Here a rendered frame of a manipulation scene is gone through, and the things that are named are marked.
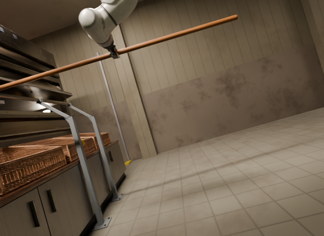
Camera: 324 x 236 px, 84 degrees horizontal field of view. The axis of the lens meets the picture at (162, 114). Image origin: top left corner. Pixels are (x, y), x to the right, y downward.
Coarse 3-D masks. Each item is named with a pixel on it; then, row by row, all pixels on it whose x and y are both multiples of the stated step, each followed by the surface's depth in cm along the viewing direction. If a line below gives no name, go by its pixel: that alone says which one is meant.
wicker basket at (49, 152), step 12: (0, 156) 138; (12, 156) 143; (24, 156) 105; (36, 156) 114; (48, 156) 125; (60, 156) 137; (0, 168) 89; (12, 168) 95; (24, 168) 103; (36, 168) 142; (48, 168) 122; (0, 180) 87; (12, 180) 131; (24, 180) 100; (0, 192) 88
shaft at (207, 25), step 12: (204, 24) 111; (216, 24) 111; (168, 36) 111; (180, 36) 113; (132, 48) 112; (84, 60) 113; (96, 60) 113; (48, 72) 113; (60, 72) 115; (12, 84) 113
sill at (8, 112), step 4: (0, 112) 155; (4, 112) 159; (8, 112) 163; (12, 112) 167; (16, 112) 172; (20, 112) 177; (24, 112) 182; (28, 112) 188; (32, 112) 193; (36, 112) 199; (40, 112) 206; (44, 112) 213; (48, 112) 220; (52, 112) 228; (64, 112) 256
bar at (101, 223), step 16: (0, 96) 116; (16, 96) 128; (80, 112) 200; (96, 128) 199; (80, 144) 151; (80, 160) 151; (112, 176) 201; (112, 192) 198; (96, 208) 150; (96, 224) 153
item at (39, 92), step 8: (0, 80) 148; (8, 80) 155; (8, 88) 165; (16, 88) 172; (24, 88) 179; (32, 88) 186; (40, 88) 195; (48, 88) 210; (24, 96) 194; (32, 96) 203; (40, 96) 213; (48, 96) 224; (56, 96) 236; (64, 96) 250
